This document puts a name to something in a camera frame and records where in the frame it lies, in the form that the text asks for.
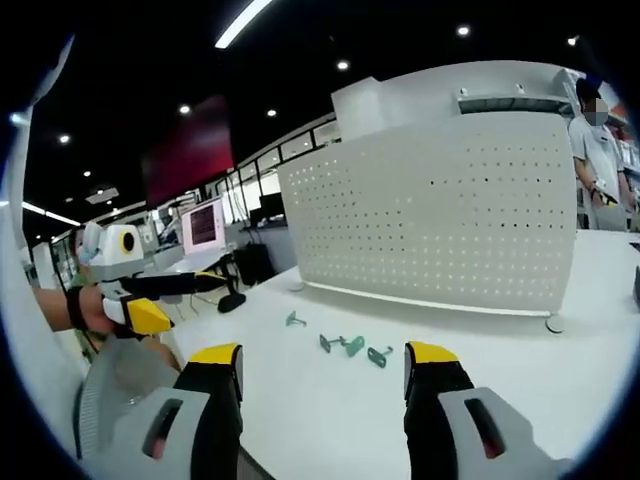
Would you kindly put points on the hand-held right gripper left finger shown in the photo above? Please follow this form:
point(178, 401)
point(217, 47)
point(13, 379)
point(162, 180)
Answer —
point(210, 400)

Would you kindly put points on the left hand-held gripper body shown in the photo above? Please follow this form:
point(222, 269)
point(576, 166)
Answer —
point(110, 250)

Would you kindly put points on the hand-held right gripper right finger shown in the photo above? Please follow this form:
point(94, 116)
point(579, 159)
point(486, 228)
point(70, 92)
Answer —
point(435, 400)

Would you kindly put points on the green hook assembly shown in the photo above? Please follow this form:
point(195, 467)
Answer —
point(376, 356)
point(354, 346)
point(327, 343)
point(295, 320)

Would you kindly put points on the white perforated mounting plate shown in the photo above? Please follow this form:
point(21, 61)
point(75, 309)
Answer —
point(430, 220)

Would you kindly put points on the person's left hand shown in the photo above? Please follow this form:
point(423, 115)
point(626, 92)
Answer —
point(92, 310)

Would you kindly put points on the black oval object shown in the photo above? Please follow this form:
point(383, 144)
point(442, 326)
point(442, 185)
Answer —
point(231, 302)

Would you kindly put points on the pink computer monitor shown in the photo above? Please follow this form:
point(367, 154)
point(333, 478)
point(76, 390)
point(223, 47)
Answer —
point(202, 227)

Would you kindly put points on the black office chair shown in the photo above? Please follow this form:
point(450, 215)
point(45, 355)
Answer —
point(254, 265)

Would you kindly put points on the dark red hanging screen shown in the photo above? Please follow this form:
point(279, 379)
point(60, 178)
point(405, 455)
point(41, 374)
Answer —
point(190, 150)

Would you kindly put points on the long ceiling light strip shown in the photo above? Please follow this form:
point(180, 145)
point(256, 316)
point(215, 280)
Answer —
point(242, 22)

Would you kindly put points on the white panel stand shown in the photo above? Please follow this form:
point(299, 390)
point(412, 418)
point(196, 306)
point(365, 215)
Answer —
point(400, 100)

